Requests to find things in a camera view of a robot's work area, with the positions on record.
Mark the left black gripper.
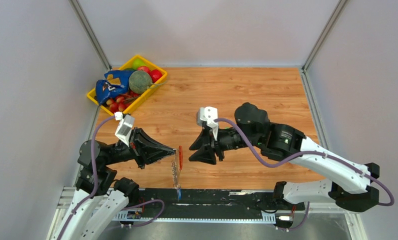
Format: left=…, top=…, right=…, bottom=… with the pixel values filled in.
left=103, top=125, right=176, bottom=168

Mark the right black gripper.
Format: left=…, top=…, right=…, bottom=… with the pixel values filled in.
left=188, top=123, right=261, bottom=165

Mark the metal key holder red handle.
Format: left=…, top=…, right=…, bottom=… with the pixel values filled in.
left=171, top=145, right=183, bottom=192

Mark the key with blue tag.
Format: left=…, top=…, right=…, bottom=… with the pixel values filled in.
left=176, top=188, right=182, bottom=201

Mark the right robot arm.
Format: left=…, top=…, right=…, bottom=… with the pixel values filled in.
left=189, top=102, right=380, bottom=213

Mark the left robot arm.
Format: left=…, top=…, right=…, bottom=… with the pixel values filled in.
left=52, top=127, right=177, bottom=240

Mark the bunch of red cherries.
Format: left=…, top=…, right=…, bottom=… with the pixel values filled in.
left=104, top=93, right=140, bottom=114

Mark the green melon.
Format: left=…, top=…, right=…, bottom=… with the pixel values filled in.
left=128, top=70, right=153, bottom=95

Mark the blue snack bag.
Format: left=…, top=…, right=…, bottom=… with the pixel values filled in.
left=95, top=70, right=134, bottom=105

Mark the yellow plastic bin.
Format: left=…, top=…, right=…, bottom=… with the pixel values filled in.
left=86, top=55, right=168, bottom=116

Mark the red tomato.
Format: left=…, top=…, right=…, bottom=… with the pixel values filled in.
left=149, top=69, right=163, bottom=83

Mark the red apple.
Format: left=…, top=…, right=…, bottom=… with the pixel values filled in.
left=136, top=65, right=151, bottom=74

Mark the green apple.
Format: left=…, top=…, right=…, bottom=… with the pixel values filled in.
left=131, top=58, right=146, bottom=70

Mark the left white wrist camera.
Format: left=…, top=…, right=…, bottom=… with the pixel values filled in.
left=114, top=111, right=135, bottom=147

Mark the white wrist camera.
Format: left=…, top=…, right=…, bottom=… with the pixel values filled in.
left=196, top=106, right=219, bottom=141
left=114, top=111, right=135, bottom=147

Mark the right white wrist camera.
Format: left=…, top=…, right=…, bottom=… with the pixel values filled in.
left=196, top=106, right=219, bottom=141

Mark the left frame post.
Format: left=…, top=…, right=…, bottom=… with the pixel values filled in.
left=68, top=0, right=112, bottom=71

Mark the frame post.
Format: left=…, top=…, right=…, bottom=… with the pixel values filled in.
left=68, top=0, right=112, bottom=71
left=302, top=0, right=349, bottom=73

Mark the right frame post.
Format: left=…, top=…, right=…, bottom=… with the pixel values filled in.
left=302, top=0, right=349, bottom=73

